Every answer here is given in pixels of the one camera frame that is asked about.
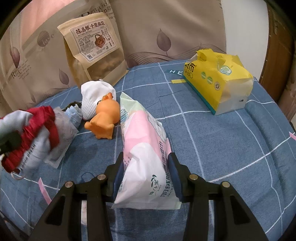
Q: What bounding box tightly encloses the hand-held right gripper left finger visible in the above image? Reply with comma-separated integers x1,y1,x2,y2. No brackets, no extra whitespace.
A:
29,152,125,241

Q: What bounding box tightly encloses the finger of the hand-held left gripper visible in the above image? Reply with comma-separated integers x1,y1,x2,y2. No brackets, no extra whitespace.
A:
0,131,23,155

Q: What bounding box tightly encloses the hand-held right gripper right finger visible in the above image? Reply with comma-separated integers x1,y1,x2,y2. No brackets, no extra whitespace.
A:
168,152,270,241

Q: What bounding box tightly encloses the red and grey sock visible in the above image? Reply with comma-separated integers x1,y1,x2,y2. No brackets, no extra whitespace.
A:
0,105,59,179

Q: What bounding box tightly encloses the pink white wet wipes pack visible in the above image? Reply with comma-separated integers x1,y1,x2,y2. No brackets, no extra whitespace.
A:
112,92,182,210

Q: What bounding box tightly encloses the white printed sachet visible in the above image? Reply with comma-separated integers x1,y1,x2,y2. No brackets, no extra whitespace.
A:
45,107,79,169

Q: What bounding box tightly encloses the orange rubber toy animal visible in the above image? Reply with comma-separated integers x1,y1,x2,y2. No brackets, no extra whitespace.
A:
84,92,121,140

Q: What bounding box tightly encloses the light blue fluffy towel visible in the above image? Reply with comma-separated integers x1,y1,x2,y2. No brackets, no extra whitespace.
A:
65,105,82,130

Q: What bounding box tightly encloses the white mesh cloth pouch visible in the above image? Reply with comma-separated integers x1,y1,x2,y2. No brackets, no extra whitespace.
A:
80,79,116,120

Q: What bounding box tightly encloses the blue checked tablecloth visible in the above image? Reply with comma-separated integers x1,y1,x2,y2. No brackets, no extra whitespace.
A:
0,60,296,241

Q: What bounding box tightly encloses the yellow tissue pack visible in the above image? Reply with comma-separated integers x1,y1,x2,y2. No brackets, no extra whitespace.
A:
181,49,253,115

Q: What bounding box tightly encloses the kraft paper snack bag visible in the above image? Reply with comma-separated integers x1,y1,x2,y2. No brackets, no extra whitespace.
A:
57,13,129,87

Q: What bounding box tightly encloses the leaf printed curtain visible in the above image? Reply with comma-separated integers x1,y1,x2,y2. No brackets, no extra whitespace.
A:
0,0,227,112

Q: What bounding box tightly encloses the brown wooden door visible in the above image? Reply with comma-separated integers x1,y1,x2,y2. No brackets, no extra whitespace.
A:
259,0,296,109

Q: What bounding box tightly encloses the metal key ring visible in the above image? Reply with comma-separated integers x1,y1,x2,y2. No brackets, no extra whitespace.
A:
11,170,26,181

